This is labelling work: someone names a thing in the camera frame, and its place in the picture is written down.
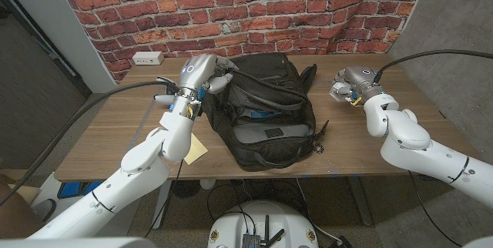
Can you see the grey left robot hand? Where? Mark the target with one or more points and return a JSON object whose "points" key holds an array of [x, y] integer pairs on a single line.
{"points": [[198, 72]]}

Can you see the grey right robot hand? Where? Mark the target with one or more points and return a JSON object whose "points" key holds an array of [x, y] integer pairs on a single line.
{"points": [[360, 78]]}

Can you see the white package box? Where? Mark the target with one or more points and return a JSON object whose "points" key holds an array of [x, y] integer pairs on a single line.
{"points": [[338, 92]]}

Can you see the black backpack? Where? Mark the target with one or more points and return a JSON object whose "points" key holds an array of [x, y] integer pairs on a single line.
{"points": [[269, 148]]}

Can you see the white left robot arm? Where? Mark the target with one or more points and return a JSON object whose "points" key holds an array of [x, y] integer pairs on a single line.
{"points": [[115, 190]]}

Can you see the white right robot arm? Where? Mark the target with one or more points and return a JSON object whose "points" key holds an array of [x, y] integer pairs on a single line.
{"points": [[416, 140]]}

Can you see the yellow sticky note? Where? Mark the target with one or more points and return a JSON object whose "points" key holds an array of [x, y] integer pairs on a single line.
{"points": [[197, 149]]}

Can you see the white game controller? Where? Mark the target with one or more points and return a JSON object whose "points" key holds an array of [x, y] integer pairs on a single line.
{"points": [[163, 99]]}

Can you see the white power strip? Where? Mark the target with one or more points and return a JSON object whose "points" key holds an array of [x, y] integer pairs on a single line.
{"points": [[148, 58]]}

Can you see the blue snack bag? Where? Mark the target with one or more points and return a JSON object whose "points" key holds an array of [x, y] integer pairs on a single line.
{"points": [[263, 114]]}

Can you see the grey table leg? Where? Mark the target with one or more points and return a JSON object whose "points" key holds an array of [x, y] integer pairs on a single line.
{"points": [[360, 202]]}

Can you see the white table leg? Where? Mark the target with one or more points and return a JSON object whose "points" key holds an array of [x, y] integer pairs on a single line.
{"points": [[163, 209]]}

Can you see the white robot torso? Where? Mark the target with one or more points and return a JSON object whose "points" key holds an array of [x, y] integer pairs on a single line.
{"points": [[285, 221]]}

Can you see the dark grey door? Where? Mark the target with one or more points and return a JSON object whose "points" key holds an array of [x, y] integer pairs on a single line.
{"points": [[34, 86]]}

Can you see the blue floor item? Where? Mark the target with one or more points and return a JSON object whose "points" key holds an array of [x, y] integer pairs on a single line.
{"points": [[73, 190]]}

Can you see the person in brown trousers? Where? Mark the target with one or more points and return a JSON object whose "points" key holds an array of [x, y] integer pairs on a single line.
{"points": [[15, 213]]}

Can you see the printed brick wall backdrop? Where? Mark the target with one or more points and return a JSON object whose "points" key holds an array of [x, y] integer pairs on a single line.
{"points": [[231, 9]]}

